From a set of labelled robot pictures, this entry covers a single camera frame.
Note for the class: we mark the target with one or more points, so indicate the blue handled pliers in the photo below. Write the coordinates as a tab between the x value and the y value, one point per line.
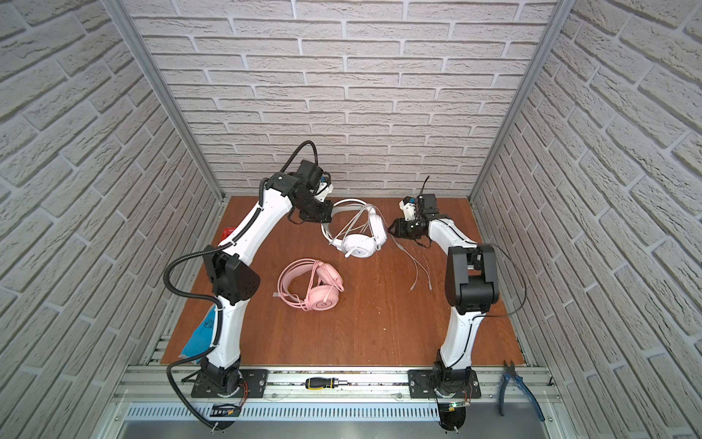
509	376

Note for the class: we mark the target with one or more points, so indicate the aluminium front rail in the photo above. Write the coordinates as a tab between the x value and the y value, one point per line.
357	384

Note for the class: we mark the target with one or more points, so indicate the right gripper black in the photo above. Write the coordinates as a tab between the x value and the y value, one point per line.
402	230

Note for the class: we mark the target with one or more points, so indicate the pink headphones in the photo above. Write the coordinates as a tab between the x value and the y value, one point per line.
325	285

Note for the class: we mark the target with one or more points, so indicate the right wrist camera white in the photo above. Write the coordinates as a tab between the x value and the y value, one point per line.
423	207

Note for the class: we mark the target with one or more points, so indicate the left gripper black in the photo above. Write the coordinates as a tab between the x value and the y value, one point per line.
325	219

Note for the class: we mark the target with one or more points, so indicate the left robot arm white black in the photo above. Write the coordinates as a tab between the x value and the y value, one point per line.
229	268

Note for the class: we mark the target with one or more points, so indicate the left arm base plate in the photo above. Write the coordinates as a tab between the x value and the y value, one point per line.
231	384

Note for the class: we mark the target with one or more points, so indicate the black yellow screwdriver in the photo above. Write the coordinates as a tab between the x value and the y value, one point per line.
321	383

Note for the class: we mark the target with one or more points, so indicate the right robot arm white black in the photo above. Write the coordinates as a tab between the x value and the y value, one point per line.
470	288

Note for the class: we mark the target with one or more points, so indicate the white headphones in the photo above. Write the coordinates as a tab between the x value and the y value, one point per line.
363	235

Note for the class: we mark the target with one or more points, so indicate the red pipe wrench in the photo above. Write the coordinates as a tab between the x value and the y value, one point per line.
226	233

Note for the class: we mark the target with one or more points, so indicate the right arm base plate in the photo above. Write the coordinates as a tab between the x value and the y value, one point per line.
444	384

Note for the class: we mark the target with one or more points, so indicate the blue grey work glove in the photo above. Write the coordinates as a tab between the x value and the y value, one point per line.
201	337

